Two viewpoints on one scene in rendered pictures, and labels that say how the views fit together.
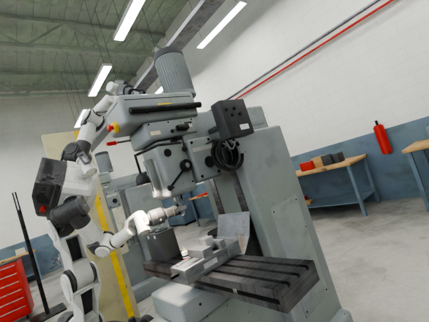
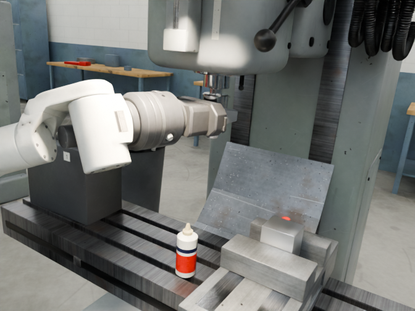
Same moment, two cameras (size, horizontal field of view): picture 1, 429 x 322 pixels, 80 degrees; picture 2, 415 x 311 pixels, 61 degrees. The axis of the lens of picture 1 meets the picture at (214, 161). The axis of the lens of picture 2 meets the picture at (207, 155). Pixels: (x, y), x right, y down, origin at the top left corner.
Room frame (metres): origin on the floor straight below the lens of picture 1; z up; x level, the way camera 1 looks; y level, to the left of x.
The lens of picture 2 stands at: (0.88, 0.50, 1.35)
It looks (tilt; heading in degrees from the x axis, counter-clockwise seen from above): 17 degrees down; 340
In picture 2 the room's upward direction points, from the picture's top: 4 degrees clockwise
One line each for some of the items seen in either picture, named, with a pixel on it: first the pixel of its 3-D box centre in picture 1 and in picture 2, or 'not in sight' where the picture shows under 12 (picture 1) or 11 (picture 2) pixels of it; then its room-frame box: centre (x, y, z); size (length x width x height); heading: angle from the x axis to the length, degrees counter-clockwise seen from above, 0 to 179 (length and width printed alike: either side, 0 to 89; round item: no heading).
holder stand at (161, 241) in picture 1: (161, 243); (74, 171); (1.81, 0.53, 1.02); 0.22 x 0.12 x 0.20; 42
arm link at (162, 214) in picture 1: (165, 214); (175, 118); (1.45, 0.35, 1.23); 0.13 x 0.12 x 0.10; 26
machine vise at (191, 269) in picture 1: (205, 255); (270, 274); (1.35, 0.19, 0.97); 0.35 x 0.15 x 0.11; 128
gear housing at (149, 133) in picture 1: (163, 134); not in sight; (1.51, 0.24, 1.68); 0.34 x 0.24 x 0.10; 130
